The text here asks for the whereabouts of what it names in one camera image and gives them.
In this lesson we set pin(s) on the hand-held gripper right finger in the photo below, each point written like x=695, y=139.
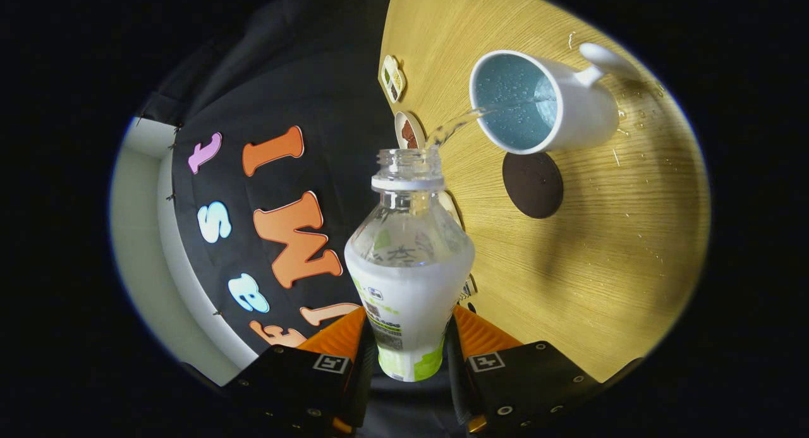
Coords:
x=460, y=387

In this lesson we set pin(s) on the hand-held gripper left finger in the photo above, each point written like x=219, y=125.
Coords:
x=361, y=381

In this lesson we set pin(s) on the clear bottle with white label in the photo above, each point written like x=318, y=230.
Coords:
x=411, y=299

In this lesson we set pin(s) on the dark brown round coaster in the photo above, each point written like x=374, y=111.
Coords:
x=533, y=185

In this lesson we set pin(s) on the white cup with blue inside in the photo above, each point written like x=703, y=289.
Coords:
x=588, y=115

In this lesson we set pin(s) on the small glass jar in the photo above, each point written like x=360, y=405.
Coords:
x=469, y=287

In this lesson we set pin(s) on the white toaster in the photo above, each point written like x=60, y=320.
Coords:
x=454, y=212

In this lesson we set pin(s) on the wooden table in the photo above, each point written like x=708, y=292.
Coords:
x=600, y=267

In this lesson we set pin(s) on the red-brown food piece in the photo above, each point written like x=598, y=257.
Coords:
x=413, y=141
x=407, y=127

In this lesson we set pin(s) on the small white oval plate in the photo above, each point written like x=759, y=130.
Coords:
x=400, y=131

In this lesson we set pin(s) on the white divided snack tray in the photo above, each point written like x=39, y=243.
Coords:
x=393, y=78

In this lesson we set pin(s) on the black backdrop cloth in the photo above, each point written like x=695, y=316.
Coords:
x=303, y=78

